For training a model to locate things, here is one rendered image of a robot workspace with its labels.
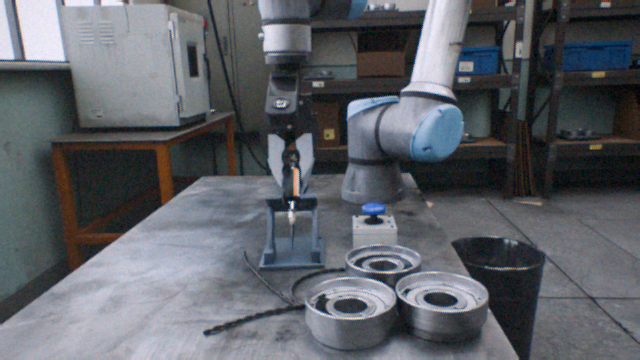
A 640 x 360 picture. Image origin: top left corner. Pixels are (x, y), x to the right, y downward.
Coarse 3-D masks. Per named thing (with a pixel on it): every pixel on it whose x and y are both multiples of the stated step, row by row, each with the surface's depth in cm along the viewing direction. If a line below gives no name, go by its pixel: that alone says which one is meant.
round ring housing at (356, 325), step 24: (312, 288) 59; (336, 288) 61; (360, 288) 61; (384, 288) 59; (312, 312) 54; (336, 312) 55; (360, 312) 55; (384, 312) 53; (336, 336) 53; (360, 336) 52; (384, 336) 55
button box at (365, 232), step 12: (360, 216) 85; (384, 216) 85; (360, 228) 79; (372, 228) 79; (384, 228) 79; (396, 228) 79; (360, 240) 79; (372, 240) 79; (384, 240) 79; (396, 240) 79
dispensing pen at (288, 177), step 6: (294, 156) 83; (288, 162) 83; (294, 162) 82; (288, 174) 79; (288, 180) 79; (288, 186) 79; (288, 192) 78; (288, 198) 79; (288, 204) 79; (294, 204) 79; (288, 210) 79; (294, 210) 79; (288, 216) 79; (294, 216) 78; (294, 222) 78
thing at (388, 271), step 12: (360, 252) 72; (372, 252) 73; (384, 252) 73; (396, 252) 72; (408, 252) 71; (348, 264) 66; (372, 264) 70; (384, 264) 70; (396, 264) 69; (420, 264) 66; (348, 276) 67; (360, 276) 64; (372, 276) 63; (384, 276) 63; (396, 276) 63
